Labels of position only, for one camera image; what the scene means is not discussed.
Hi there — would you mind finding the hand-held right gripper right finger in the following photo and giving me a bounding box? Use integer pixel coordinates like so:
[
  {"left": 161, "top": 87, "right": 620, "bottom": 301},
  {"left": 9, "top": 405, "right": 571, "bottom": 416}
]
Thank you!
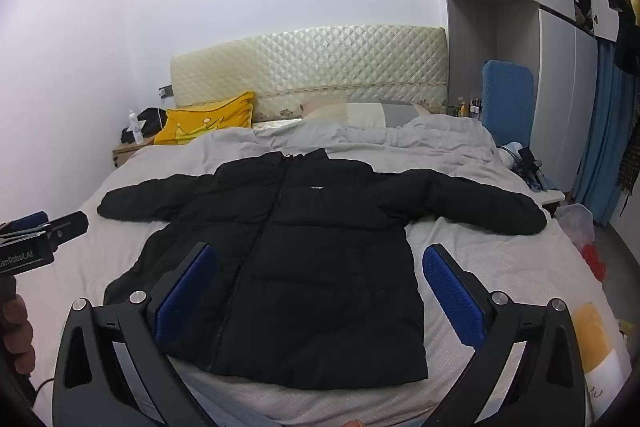
[{"left": 421, "top": 243, "right": 588, "bottom": 427}]

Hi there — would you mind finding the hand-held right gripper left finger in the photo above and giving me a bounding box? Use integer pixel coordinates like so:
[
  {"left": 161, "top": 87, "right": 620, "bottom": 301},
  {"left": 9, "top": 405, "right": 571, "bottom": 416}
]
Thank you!
[{"left": 52, "top": 243, "right": 218, "bottom": 427}]

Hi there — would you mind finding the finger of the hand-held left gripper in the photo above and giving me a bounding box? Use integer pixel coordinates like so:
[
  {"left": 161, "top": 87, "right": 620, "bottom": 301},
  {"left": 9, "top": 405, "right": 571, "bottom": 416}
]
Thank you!
[
  {"left": 0, "top": 210, "right": 49, "bottom": 238},
  {"left": 42, "top": 211, "right": 90, "bottom": 254}
]

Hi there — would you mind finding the black puffer jacket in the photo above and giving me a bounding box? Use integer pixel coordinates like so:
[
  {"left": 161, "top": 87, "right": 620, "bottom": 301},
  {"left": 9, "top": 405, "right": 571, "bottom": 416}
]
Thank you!
[{"left": 96, "top": 148, "right": 548, "bottom": 384}]

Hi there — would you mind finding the person's left hand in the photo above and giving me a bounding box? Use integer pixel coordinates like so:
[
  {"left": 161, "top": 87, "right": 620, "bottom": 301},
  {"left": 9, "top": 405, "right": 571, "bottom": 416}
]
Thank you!
[{"left": 0, "top": 297, "right": 35, "bottom": 375}]

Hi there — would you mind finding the bed with grey sheet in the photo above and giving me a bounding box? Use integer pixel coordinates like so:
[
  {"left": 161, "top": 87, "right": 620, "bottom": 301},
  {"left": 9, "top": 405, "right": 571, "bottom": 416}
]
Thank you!
[{"left": 12, "top": 117, "right": 632, "bottom": 427}]

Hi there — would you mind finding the wooden nightstand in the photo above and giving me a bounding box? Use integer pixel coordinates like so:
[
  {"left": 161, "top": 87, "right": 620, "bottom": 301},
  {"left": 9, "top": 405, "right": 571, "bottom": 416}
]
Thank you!
[{"left": 112, "top": 141, "right": 161, "bottom": 168}]

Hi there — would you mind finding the white bottle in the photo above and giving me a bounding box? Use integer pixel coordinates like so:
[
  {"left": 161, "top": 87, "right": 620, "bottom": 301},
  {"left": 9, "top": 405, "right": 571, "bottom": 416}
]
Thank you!
[{"left": 128, "top": 110, "right": 145, "bottom": 146}]

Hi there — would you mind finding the black bag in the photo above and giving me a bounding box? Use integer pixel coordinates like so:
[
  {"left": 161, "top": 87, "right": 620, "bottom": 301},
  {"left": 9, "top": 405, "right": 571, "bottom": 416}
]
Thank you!
[{"left": 121, "top": 107, "right": 169, "bottom": 144}]

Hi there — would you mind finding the clear plastic bag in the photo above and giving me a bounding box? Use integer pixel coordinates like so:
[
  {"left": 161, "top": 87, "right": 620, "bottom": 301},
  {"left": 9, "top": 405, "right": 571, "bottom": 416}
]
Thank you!
[{"left": 555, "top": 203, "right": 597, "bottom": 254}]

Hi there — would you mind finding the red bag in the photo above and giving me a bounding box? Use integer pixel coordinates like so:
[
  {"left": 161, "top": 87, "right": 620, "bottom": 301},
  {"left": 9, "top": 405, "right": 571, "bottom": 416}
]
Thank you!
[{"left": 581, "top": 244, "right": 607, "bottom": 283}]

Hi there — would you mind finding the pile of dark gear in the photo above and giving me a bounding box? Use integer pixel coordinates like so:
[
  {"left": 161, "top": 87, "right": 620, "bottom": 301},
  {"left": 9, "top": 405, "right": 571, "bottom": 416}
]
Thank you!
[{"left": 499, "top": 141, "right": 547, "bottom": 194}]

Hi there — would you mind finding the yellow and white pillow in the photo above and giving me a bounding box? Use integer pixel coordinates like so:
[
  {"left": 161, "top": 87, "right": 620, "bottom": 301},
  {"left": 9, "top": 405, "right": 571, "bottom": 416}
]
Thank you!
[{"left": 571, "top": 302, "right": 632, "bottom": 408}]

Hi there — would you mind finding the grey duvet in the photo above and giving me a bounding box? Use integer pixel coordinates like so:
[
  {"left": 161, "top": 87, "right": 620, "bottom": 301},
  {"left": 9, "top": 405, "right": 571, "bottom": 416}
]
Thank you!
[{"left": 185, "top": 116, "right": 507, "bottom": 188}]

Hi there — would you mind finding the row of small bottles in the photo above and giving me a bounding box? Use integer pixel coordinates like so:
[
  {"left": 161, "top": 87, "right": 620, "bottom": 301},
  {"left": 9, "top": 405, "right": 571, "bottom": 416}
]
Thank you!
[{"left": 451, "top": 96, "right": 484, "bottom": 118}]

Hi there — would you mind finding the grey beige striped pillow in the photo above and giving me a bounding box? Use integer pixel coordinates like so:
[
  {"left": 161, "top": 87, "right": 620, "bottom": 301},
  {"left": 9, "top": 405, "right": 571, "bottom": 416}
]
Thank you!
[{"left": 300, "top": 99, "right": 431, "bottom": 129}]

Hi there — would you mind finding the blue padded board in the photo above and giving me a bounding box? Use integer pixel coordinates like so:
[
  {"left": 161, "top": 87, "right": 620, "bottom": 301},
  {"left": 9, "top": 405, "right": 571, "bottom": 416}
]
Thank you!
[{"left": 482, "top": 60, "right": 536, "bottom": 148}]

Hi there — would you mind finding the blue curtain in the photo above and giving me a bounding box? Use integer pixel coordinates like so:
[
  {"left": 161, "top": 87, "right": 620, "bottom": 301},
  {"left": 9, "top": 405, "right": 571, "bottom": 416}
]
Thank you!
[{"left": 572, "top": 39, "right": 640, "bottom": 228}]

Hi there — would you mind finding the cream quilted headboard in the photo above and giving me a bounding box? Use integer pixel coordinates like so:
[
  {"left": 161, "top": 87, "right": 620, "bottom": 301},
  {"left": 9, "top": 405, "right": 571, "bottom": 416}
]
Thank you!
[{"left": 170, "top": 25, "right": 447, "bottom": 124}]

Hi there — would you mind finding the black cable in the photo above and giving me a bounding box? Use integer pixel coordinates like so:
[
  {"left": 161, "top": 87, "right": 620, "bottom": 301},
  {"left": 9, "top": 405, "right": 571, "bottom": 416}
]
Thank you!
[{"left": 22, "top": 372, "right": 57, "bottom": 408}]

